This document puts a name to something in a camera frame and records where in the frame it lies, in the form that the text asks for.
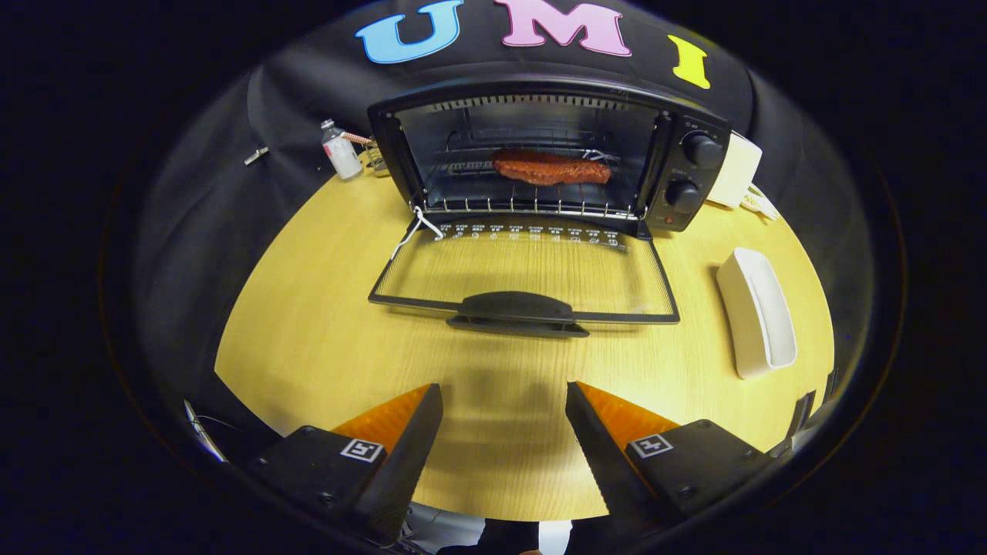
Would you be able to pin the black backdrop cloth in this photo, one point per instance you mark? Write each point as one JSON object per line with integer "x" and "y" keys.
{"x": 193, "y": 231}

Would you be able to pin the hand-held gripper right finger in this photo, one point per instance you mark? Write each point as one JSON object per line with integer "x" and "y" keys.
{"x": 601, "y": 462}

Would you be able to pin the white toaster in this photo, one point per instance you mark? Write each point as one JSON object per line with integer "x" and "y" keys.
{"x": 736, "y": 173}

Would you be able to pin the clear plastic bottle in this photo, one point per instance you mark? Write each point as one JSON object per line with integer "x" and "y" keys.
{"x": 341, "y": 154}

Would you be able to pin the white divided dish with beans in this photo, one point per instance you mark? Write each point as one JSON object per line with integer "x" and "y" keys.
{"x": 759, "y": 204}

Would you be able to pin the red meat slice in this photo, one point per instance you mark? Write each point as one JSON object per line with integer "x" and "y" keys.
{"x": 547, "y": 168}

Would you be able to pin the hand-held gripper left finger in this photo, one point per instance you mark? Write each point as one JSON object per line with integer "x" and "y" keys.
{"x": 409, "y": 462}

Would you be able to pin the metal clip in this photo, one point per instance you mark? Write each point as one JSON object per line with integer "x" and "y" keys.
{"x": 257, "y": 156}

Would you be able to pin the white ribbed tray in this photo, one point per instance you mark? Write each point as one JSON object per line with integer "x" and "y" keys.
{"x": 744, "y": 308}

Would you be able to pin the black toaster oven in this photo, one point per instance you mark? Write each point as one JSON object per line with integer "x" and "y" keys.
{"x": 671, "y": 166}

